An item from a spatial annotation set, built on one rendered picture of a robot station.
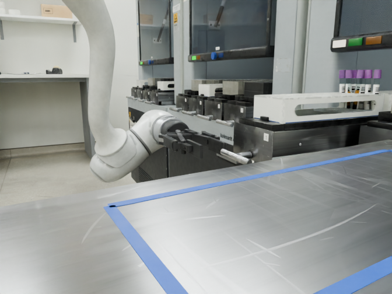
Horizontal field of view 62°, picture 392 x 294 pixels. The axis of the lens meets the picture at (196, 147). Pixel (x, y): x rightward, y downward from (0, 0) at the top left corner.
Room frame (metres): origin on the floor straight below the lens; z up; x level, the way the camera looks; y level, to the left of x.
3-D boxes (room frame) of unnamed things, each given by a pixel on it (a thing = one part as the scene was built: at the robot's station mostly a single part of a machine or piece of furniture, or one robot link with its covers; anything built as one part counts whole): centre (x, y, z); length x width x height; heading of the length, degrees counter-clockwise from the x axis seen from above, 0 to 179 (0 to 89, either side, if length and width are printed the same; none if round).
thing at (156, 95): (2.01, -0.05, 0.78); 0.73 x 0.14 x 0.09; 115
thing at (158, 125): (0.92, 0.08, 0.75); 0.09 x 0.06 x 0.09; 116
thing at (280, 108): (0.73, -0.28, 0.83); 0.30 x 0.10 x 0.06; 115
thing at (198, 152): (0.70, 0.00, 0.75); 0.07 x 0.01 x 0.03; 26
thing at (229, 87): (1.27, -0.14, 0.85); 0.12 x 0.02 x 0.06; 26
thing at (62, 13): (3.61, 1.46, 1.52); 0.29 x 0.22 x 0.12; 114
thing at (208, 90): (1.45, -0.16, 0.83); 0.30 x 0.10 x 0.06; 115
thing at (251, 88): (1.14, -0.21, 0.85); 0.12 x 0.02 x 0.06; 26
